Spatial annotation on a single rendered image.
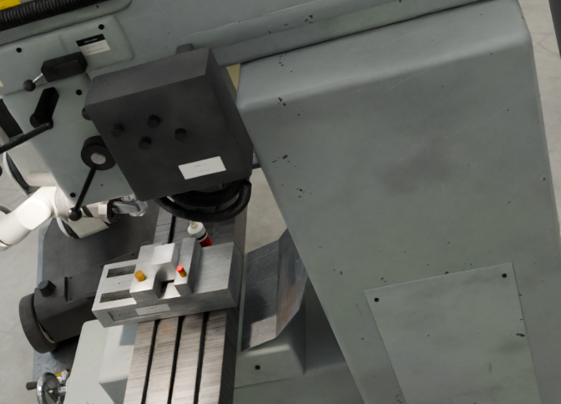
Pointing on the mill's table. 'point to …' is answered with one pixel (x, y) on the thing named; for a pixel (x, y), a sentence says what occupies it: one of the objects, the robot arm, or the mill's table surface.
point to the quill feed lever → (97, 161)
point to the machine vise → (107, 309)
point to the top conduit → (59, 3)
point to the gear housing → (16, 75)
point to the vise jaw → (148, 292)
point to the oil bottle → (199, 234)
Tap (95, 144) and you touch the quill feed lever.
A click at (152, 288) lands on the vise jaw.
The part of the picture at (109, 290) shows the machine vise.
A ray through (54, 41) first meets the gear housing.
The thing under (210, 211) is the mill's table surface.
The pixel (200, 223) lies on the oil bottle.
